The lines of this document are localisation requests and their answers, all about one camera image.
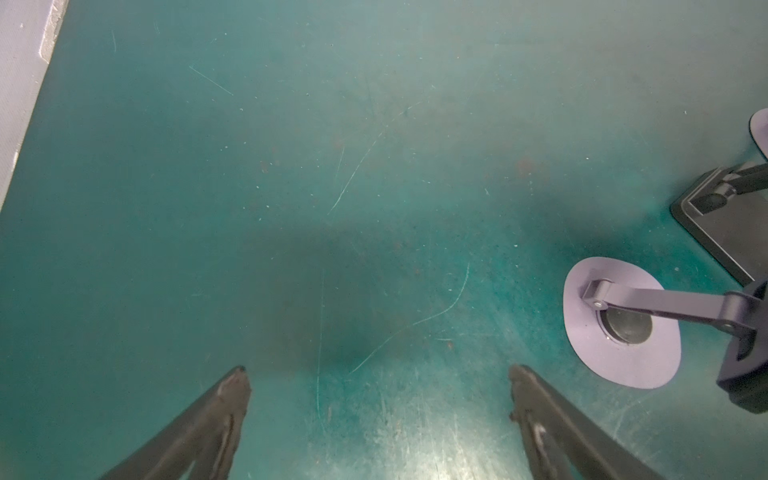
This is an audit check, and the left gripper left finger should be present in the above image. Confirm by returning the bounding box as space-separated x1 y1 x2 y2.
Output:
102 366 251 479

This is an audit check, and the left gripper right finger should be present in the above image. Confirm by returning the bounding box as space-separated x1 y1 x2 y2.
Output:
508 365 661 479

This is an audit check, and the black square phone stand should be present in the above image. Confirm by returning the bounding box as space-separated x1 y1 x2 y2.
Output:
670 162 767 286

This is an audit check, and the lilac phone stand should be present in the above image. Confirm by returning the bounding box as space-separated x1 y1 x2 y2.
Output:
749 108 768 159

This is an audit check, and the green table mat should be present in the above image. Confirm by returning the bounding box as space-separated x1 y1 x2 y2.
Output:
1 1 767 479

